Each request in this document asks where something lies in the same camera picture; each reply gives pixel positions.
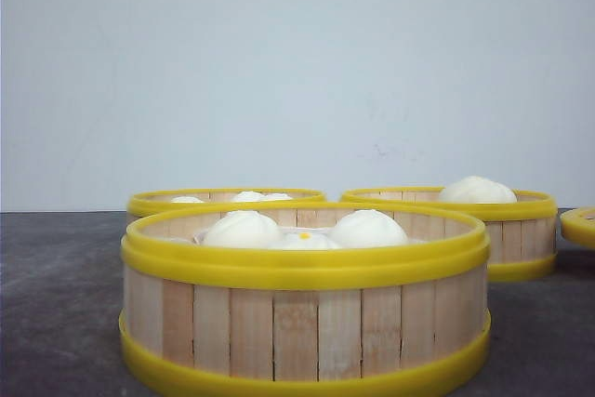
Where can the yellow woven steamer lid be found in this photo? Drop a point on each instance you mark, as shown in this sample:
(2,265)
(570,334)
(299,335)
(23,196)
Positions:
(578,227)

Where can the right white bun front basket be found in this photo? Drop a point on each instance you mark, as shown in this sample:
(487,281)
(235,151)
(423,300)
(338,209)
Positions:
(368,228)

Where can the yellow-dotted bun front basket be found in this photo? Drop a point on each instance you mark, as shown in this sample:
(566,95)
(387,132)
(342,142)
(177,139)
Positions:
(302,241)

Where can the left white bun front basket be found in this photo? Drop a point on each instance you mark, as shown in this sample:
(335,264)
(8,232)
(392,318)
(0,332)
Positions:
(243,229)

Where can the large white bun right basket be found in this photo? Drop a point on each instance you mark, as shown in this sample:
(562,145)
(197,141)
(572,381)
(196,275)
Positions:
(477,190)

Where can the front bamboo steamer basket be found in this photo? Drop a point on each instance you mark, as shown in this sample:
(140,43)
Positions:
(407,320)

